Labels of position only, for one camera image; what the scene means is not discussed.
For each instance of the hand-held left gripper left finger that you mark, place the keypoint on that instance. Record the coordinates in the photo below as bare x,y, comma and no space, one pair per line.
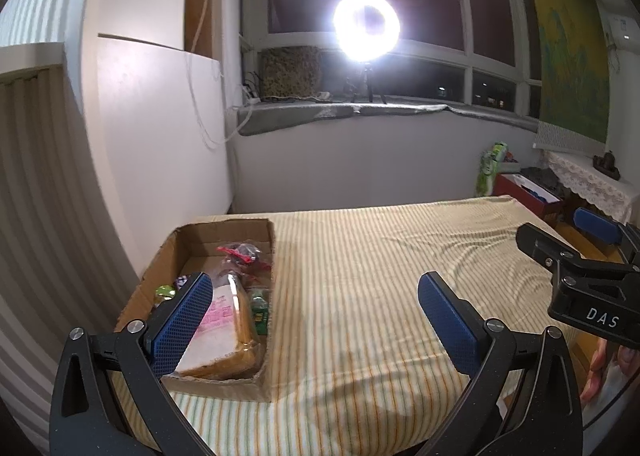
182,321

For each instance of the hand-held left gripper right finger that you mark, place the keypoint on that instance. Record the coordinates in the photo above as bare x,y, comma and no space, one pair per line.
450,321

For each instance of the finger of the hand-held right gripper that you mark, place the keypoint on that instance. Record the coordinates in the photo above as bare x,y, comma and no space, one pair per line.
542,246
597,226

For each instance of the green snack packet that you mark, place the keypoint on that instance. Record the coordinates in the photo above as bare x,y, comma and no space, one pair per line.
164,292

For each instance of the brown chocolate bar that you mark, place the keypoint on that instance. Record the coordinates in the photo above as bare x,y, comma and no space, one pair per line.
182,281

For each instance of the sliced bread packet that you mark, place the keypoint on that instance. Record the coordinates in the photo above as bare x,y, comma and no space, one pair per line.
225,326

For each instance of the clear red-ended snack packet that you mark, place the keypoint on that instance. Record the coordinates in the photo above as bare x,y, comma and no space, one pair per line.
240,253

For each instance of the cardboard box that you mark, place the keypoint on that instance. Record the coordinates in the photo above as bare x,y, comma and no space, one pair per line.
220,236

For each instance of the person's right hand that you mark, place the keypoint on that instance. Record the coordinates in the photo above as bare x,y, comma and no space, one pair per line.
595,376

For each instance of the white lace cloth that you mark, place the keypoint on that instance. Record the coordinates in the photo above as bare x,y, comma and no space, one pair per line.
595,186

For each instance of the red box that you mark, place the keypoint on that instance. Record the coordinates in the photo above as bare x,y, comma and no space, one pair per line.
530,196

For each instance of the dark figurine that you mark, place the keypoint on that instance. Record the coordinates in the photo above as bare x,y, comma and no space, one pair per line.
606,163

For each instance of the dark cloth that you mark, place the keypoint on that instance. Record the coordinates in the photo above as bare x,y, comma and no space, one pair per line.
542,178

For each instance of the green tissue pack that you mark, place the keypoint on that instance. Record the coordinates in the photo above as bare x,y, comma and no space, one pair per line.
490,171

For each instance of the striped bedsheet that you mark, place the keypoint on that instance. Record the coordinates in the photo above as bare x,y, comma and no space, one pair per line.
375,261

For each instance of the white wardrobe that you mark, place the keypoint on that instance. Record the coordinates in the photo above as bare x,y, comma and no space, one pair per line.
150,136

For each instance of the beige pleated curtain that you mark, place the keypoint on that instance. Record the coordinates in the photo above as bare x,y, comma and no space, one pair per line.
40,186

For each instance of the white power strip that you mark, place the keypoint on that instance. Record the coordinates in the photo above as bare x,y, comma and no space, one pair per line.
250,92

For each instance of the black tripod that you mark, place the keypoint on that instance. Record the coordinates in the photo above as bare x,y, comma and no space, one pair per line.
367,83

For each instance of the white charger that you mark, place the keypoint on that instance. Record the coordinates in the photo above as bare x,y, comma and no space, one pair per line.
322,96

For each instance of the patterned cushion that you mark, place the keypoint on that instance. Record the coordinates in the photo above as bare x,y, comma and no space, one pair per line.
290,71

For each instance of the green yellow wall poster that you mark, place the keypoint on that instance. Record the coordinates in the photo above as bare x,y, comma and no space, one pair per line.
570,46

